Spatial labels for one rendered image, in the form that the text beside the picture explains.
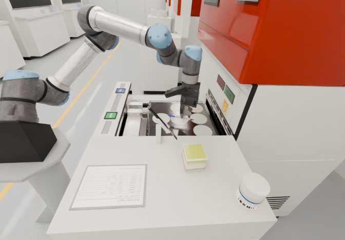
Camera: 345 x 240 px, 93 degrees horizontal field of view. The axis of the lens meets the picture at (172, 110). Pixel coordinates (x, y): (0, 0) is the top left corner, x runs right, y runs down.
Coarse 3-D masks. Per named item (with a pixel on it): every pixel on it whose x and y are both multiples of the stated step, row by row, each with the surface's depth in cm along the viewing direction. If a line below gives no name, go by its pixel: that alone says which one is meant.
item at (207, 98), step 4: (208, 96) 109; (208, 100) 108; (212, 104) 101; (208, 108) 110; (212, 108) 101; (208, 112) 108; (216, 112) 94; (212, 116) 103; (216, 116) 94; (212, 120) 100; (220, 120) 88; (216, 124) 96; (220, 124) 87; (216, 128) 93; (224, 128) 83; (216, 132) 93; (220, 132) 91; (224, 132) 82
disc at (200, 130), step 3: (195, 126) 89; (198, 126) 90; (201, 126) 90; (204, 126) 90; (207, 126) 90; (195, 129) 88; (198, 129) 88; (201, 129) 88; (204, 129) 88; (207, 129) 88; (210, 129) 88; (195, 132) 86; (198, 132) 86; (201, 132) 86; (204, 132) 86; (207, 132) 86; (210, 132) 86; (198, 135) 84; (201, 135) 84; (204, 135) 84; (207, 135) 84; (210, 135) 84
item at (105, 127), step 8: (128, 88) 108; (112, 96) 98; (120, 96) 100; (112, 104) 91; (120, 104) 92; (104, 112) 85; (120, 112) 86; (104, 120) 80; (112, 120) 80; (96, 128) 75; (104, 128) 76; (112, 128) 75; (96, 136) 71
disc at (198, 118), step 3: (195, 114) 99; (198, 114) 99; (201, 114) 99; (192, 117) 96; (195, 117) 96; (198, 117) 96; (201, 117) 97; (204, 117) 97; (192, 120) 94; (195, 120) 94; (198, 120) 94; (201, 120) 94; (204, 120) 94; (198, 123) 92; (201, 123) 92
